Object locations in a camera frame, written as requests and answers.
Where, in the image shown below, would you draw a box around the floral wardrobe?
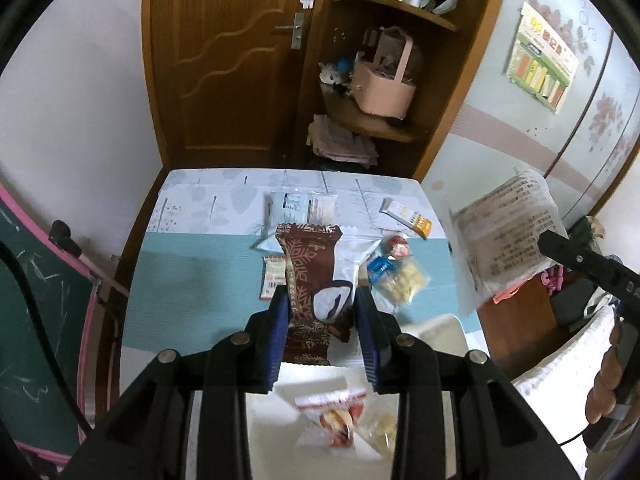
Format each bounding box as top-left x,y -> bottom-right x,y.
422,0 -> 640,221

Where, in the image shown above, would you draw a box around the blue candy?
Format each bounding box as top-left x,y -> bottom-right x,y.
366,255 -> 394,284

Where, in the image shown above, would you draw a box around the red candy packet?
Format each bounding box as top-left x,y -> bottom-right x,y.
382,234 -> 414,261

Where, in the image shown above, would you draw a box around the person's right hand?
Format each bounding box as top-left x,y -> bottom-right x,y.
585,329 -> 627,426

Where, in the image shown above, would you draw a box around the clear packet of yellow crackers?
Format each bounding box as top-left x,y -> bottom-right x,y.
375,257 -> 432,307

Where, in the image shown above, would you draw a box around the clear packet of pale snacks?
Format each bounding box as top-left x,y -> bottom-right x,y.
360,406 -> 401,456

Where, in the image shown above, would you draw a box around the clear packet of red snacks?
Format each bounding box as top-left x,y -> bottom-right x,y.
295,390 -> 369,449

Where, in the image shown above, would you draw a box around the brown snowflake snack packet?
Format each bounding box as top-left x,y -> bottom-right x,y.
275,224 -> 352,366

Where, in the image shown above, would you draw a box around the small pink white bar packet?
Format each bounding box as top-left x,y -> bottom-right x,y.
260,255 -> 287,302

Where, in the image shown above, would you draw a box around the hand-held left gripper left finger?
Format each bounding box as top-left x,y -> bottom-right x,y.
62,287 -> 291,480

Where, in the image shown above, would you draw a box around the metal door handle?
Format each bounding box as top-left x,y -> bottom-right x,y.
274,13 -> 306,50

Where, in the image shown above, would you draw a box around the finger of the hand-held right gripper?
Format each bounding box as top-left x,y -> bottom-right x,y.
537,230 -> 621,293

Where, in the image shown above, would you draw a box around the white packet with blue label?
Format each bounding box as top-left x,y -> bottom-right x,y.
265,191 -> 339,227

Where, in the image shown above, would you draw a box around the pile of small plush toys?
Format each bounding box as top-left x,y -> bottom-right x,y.
319,54 -> 357,97

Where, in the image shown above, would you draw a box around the wall poster with coloured notes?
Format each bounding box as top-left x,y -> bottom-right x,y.
507,0 -> 581,115

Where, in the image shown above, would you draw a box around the leaf print tablecloth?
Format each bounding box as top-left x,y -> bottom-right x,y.
120,169 -> 489,480

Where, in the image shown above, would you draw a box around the pink basket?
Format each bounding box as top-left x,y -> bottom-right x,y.
350,27 -> 426,117

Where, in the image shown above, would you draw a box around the stack of folded cloths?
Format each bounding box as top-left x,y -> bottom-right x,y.
306,114 -> 381,170

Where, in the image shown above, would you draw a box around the wooden chair with pink cloth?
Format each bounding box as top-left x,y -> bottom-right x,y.
300,0 -> 514,181

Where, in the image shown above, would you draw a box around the brown wooden door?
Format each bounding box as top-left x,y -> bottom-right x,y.
142,0 -> 326,169

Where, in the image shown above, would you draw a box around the yellow white small box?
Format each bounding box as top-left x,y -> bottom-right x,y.
379,198 -> 434,240

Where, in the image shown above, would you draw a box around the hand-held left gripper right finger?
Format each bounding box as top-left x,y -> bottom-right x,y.
352,287 -> 576,480

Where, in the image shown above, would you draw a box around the clear printed snack packet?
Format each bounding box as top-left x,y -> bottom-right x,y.
450,170 -> 571,317

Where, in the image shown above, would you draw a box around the black cable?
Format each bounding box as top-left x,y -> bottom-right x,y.
0,241 -> 94,434

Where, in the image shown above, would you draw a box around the white towel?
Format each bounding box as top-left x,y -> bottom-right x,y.
512,305 -> 622,461

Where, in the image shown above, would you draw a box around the pink clothes hangers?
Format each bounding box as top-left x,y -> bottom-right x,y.
540,265 -> 567,294

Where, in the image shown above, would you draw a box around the pink framed chalkboard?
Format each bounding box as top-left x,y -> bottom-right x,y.
0,182 -> 132,467

